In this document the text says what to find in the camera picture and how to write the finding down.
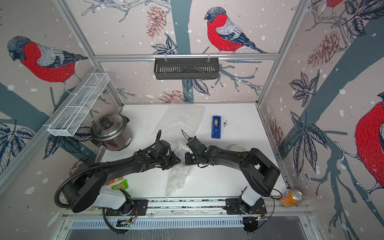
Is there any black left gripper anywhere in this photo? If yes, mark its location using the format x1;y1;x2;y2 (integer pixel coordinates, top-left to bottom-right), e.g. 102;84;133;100
157;150;184;170

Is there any blue tape dispenser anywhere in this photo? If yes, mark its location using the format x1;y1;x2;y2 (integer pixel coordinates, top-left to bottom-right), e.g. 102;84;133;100
212;116;221;139

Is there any bubble wrap sheet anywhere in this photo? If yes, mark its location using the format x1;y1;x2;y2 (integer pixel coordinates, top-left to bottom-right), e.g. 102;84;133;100
166;140;192;199
152;99;207;143

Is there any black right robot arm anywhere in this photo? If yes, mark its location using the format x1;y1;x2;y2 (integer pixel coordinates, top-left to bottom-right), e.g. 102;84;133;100
185;137;281;207

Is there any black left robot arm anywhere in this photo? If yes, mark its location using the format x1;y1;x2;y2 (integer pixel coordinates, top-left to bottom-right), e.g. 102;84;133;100
54;140;181;215

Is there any cream ceramic bowl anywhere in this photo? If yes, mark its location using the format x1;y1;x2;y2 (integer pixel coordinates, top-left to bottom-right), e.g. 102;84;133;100
230;145;248;152

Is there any green snack packet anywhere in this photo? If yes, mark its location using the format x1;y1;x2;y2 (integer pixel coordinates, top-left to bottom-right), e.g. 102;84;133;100
111;180;129;191

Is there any steel rice cooker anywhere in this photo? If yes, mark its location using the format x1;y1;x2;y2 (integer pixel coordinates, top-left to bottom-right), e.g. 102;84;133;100
90;113;133;152

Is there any small circuit board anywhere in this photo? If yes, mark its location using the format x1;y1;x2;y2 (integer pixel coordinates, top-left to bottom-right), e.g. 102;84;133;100
116;220;134;228

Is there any orange soda can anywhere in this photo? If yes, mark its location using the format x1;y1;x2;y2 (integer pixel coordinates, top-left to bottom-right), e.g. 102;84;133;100
280;189;303;208

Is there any aluminium mounting rail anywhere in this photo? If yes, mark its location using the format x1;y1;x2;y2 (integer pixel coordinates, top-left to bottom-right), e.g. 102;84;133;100
64;196;313;218

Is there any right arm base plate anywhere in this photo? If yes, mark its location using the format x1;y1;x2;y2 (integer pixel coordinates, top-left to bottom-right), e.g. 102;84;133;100
223;198;267;215

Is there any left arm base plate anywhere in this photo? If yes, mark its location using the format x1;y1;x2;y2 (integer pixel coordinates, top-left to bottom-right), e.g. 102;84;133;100
106;199;149;217

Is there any black hanging wire basket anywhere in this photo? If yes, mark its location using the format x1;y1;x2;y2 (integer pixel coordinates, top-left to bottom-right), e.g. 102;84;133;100
154;58;220;80

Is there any white mesh wall shelf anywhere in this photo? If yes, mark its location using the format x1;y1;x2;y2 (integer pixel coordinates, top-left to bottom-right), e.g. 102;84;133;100
48;73;110;137

